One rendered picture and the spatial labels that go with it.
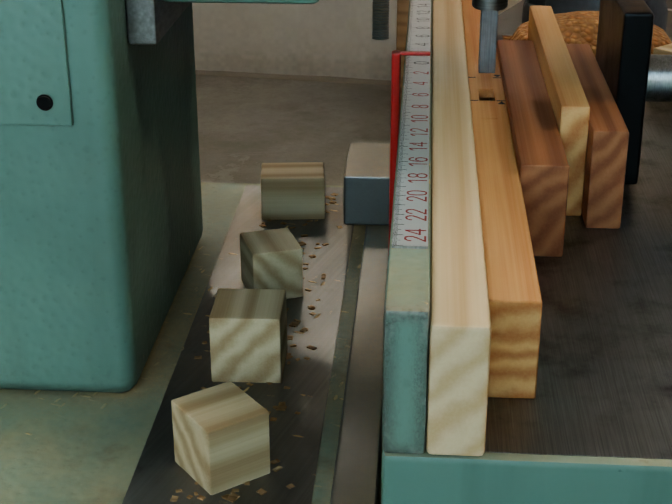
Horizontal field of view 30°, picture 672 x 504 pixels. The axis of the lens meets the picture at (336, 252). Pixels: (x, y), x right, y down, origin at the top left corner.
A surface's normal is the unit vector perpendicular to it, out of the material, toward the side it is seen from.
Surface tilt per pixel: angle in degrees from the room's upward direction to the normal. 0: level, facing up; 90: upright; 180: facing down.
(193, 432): 90
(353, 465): 0
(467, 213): 0
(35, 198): 90
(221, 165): 0
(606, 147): 90
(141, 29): 90
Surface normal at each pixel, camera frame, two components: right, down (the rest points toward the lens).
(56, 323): -0.07, 0.40
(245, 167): 0.00, -0.91
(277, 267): 0.29, 0.38
